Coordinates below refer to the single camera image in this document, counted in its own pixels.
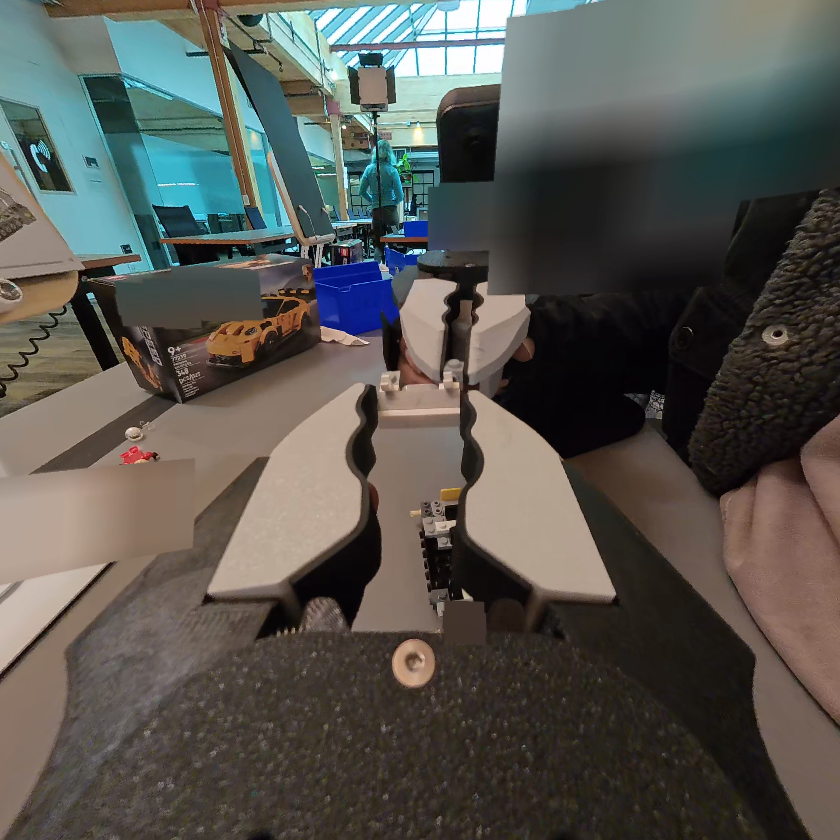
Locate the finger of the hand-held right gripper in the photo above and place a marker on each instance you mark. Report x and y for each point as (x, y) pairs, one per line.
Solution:
(423, 328)
(499, 334)

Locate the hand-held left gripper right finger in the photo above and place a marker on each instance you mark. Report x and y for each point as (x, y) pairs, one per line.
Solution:
(531, 512)

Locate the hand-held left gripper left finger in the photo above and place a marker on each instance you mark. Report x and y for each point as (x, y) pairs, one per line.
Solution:
(295, 512)

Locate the white toy brick plate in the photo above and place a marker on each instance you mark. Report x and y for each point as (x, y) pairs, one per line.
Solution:
(420, 412)

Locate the toy brick car chassis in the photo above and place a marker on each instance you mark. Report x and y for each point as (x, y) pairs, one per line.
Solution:
(436, 544)

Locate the grey desk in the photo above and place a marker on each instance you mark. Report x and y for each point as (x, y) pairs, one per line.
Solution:
(295, 394)

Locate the person's right hand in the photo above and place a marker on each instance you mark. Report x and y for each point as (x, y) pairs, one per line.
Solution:
(412, 375)

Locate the large blue bin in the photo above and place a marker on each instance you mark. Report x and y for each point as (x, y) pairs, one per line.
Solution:
(348, 295)

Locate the white crumpled tissue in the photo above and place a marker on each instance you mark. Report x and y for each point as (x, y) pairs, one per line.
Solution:
(341, 338)

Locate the small dark toy box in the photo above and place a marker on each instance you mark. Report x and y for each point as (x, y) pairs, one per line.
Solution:
(346, 250)

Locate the black toy car box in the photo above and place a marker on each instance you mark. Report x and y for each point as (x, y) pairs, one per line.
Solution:
(275, 321)

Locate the red toy minifigure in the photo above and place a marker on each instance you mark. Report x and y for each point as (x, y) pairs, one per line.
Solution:
(138, 454)

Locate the white minifigure helmet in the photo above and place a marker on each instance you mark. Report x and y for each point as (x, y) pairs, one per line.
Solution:
(134, 432)

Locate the studio light panel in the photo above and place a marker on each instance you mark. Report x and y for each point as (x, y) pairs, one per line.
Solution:
(372, 88)

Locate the black flag panel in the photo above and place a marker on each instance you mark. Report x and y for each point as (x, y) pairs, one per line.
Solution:
(282, 144)

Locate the wooden office table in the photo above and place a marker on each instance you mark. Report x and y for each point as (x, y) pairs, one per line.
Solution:
(229, 237)

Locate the pink cloth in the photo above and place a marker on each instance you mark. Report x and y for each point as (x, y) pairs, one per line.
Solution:
(781, 564)

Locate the black office chair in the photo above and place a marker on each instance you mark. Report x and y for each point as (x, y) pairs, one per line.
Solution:
(180, 220)

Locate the dark fleece jacket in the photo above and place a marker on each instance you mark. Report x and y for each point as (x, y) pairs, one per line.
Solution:
(768, 354)

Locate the instruction booklet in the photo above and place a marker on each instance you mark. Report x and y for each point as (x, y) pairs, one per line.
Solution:
(26, 223)

